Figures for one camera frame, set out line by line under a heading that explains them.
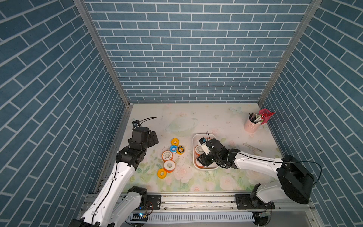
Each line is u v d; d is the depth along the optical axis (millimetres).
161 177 824
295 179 427
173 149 933
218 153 652
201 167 830
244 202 737
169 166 850
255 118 990
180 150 920
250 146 963
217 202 753
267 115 997
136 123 658
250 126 983
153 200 731
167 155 897
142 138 542
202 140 768
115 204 442
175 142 964
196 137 929
